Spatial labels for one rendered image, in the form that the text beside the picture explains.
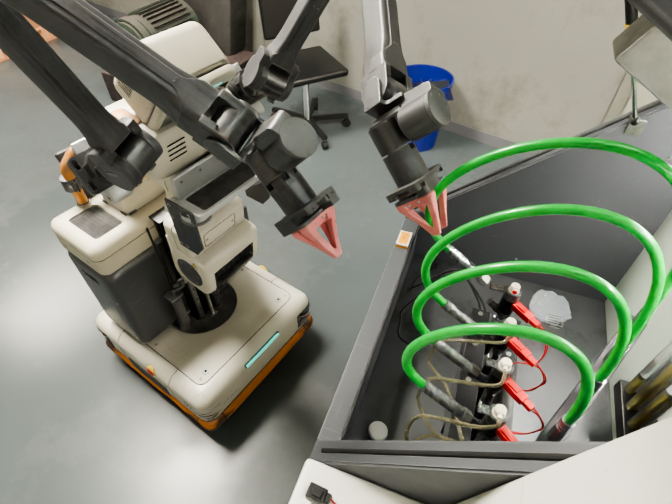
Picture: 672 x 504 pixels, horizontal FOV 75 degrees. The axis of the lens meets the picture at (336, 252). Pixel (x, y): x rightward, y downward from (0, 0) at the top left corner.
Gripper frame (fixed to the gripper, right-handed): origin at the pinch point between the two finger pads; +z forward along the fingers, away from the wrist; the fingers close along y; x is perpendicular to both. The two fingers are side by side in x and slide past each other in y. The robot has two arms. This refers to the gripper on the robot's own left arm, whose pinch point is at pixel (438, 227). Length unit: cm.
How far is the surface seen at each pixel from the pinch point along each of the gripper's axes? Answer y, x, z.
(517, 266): -15.3, -15.8, 4.0
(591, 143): -0.8, -25.4, -3.6
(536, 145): -1.7, -19.7, -6.4
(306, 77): 172, 132, -75
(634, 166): 37.2, -23.4, 11.8
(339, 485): -30.6, 19.2, 26.0
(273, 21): 182, 140, -117
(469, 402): -7.1, 6.8, 30.5
